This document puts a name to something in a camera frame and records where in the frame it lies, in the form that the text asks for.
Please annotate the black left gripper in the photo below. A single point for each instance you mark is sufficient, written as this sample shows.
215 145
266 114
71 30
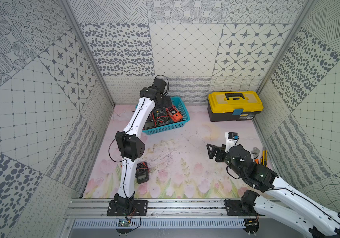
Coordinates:
164 101

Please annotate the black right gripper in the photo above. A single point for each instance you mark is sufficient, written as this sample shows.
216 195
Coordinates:
221 151

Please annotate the green multimeter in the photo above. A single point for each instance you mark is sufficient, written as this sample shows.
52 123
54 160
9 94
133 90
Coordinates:
161 117

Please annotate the small black multimeter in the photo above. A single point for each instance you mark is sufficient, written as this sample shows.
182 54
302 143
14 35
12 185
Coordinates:
142 172

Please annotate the orange multimeter with leads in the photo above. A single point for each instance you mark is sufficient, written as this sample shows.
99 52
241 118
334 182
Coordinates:
174 114

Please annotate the red multimeter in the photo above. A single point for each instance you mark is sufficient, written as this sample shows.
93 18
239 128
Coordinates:
150 122

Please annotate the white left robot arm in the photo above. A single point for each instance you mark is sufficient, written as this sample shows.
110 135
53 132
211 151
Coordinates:
130 146

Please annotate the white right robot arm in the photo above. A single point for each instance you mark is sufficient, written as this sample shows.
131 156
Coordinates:
271 196

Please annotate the teal plastic basket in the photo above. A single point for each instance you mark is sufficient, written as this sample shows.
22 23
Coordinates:
179 104

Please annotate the yellow black toolbox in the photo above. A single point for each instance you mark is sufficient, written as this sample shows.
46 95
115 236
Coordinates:
234 106

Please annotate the adjustable wrench orange handle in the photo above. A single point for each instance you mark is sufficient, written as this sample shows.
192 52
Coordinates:
255 154

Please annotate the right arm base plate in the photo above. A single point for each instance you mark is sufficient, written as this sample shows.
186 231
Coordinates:
238 208

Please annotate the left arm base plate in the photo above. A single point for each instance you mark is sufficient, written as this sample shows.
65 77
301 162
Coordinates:
127 208

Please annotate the aluminium mounting rail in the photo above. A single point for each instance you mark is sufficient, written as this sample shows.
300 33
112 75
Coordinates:
166 218

